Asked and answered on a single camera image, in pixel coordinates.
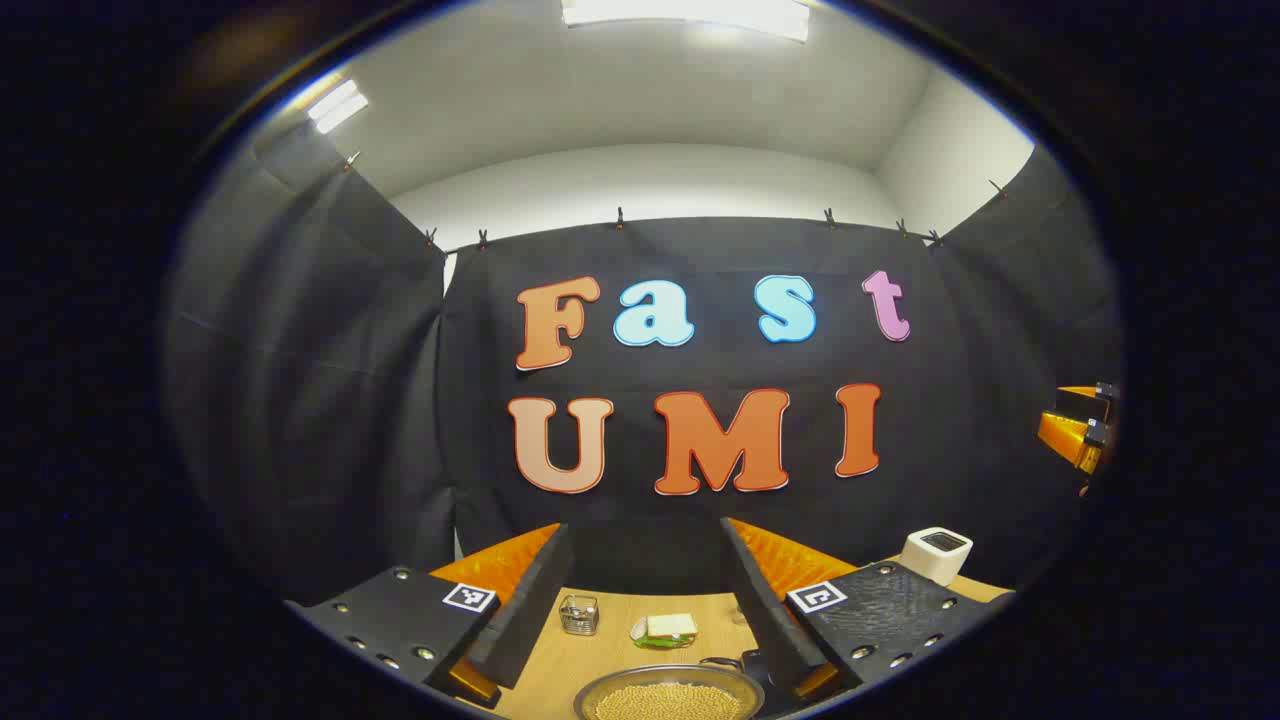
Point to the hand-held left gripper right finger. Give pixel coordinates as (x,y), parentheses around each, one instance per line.
(775,620)

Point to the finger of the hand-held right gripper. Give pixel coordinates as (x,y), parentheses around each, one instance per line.
(1090,403)
(1070,438)

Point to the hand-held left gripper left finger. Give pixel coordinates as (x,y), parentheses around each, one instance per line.
(530,610)

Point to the stainless steel pot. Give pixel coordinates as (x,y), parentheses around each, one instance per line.
(600,690)

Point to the pile of soybeans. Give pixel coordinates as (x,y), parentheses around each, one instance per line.
(665,703)

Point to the sandwich with lettuce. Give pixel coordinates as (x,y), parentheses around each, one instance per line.
(670,627)

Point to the white plate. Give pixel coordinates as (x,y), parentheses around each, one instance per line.
(637,633)

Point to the white toaster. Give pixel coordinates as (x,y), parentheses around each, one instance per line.
(935,558)

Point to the row of black clips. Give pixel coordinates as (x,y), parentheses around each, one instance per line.
(620,218)

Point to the ceiling light panel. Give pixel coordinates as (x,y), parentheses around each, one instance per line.
(690,15)
(337,105)

